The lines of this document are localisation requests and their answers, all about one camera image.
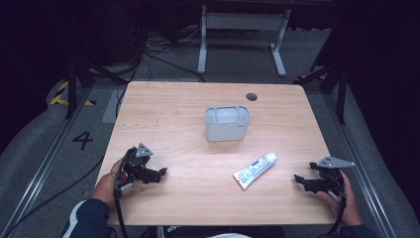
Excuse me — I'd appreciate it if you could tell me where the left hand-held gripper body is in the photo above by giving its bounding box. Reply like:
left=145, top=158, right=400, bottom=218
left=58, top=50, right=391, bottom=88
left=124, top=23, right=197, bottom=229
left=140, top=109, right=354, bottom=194
left=115, top=142, right=155, bottom=193

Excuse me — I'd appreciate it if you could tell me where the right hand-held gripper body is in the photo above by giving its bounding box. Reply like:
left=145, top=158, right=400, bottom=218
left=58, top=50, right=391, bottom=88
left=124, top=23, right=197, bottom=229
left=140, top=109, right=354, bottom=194
left=309, top=155, right=357, bottom=201

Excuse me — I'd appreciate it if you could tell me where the person's right hand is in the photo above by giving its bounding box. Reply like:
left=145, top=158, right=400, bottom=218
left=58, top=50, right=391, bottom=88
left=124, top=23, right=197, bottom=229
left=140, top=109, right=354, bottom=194
left=314, top=170, right=364, bottom=227

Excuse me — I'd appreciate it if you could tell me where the person's left hand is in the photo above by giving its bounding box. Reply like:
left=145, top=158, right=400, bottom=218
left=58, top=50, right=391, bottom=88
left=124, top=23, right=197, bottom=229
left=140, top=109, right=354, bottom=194
left=91, top=159, right=142, bottom=209

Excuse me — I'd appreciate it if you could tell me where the white toothpaste tube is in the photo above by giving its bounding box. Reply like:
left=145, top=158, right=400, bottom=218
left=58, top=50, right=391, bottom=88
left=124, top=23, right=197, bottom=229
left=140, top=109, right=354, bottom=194
left=232, top=152, right=278, bottom=191

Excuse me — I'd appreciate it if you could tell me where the grey plastic container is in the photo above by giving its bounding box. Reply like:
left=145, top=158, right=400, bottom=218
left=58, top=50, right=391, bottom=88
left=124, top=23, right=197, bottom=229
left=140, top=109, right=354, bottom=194
left=204, top=104, right=252, bottom=143

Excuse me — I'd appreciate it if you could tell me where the yellow black hazard tape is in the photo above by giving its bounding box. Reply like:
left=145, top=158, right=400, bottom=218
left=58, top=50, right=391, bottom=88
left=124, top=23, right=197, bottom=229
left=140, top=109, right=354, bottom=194
left=49, top=80, right=97, bottom=107

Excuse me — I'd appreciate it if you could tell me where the black tripod stand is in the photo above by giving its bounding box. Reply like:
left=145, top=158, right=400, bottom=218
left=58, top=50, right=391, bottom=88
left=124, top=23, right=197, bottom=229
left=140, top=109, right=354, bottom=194
left=63, top=55, right=129, bottom=121
left=294, top=60, right=349, bottom=126

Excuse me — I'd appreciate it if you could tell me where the metal floor rail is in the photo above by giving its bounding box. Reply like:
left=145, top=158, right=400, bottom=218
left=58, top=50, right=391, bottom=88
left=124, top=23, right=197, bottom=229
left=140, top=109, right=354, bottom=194
left=320, top=92, right=395, bottom=238
left=0, top=84, right=94, bottom=238

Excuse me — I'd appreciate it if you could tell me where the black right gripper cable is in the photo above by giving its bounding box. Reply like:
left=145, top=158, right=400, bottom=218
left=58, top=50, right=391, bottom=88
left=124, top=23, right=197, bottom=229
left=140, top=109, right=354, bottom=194
left=326, top=195, right=348, bottom=236

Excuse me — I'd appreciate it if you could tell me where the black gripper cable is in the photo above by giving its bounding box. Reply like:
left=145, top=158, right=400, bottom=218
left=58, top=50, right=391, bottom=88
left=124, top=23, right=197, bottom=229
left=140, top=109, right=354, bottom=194
left=113, top=172, right=130, bottom=238
left=326, top=195, right=348, bottom=236

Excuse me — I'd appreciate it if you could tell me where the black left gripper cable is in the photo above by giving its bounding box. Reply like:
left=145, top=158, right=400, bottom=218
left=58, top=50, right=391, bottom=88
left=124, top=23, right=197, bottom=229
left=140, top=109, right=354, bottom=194
left=113, top=172, right=130, bottom=238

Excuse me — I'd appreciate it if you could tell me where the long black floor cable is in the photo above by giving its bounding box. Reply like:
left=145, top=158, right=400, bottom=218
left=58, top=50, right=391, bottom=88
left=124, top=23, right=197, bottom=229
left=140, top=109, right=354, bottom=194
left=0, top=153, right=107, bottom=238

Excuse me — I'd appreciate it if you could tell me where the tangle of black floor cables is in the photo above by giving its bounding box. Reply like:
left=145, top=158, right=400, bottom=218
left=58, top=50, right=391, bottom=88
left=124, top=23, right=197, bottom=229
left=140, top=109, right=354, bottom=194
left=114, top=23, right=207, bottom=118

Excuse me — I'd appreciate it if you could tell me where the grey metal desk frame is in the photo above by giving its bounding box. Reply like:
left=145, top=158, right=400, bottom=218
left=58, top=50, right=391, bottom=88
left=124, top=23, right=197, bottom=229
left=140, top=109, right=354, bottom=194
left=196, top=4, right=292, bottom=78

